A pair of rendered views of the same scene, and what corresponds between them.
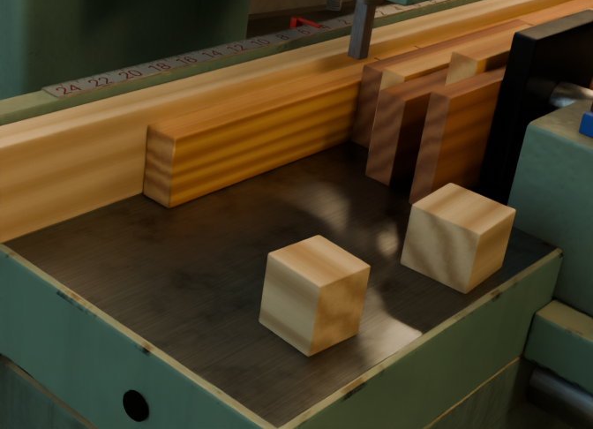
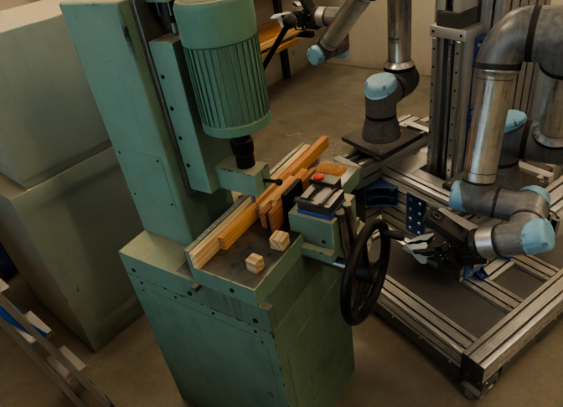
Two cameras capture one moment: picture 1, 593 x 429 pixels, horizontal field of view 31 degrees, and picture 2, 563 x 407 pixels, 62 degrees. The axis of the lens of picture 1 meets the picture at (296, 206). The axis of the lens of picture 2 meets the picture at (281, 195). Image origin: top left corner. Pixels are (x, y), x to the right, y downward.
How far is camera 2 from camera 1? 0.73 m
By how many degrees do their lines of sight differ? 7
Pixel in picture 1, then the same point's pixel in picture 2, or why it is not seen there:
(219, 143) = (231, 234)
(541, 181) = (293, 222)
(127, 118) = (214, 238)
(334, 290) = (257, 263)
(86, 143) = (208, 246)
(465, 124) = (276, 214)
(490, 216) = (283, 236)
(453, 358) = (284, 263)
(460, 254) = (280, 245)
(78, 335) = (219, 281)
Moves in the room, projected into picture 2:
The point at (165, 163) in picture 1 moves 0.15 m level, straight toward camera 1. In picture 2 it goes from (223, 243) to (230, 281)
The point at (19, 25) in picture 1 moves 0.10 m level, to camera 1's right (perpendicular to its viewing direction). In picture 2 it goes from (183, 214) to (216, 208)
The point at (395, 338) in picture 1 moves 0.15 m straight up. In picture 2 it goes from (271, 265) to (261, 218)
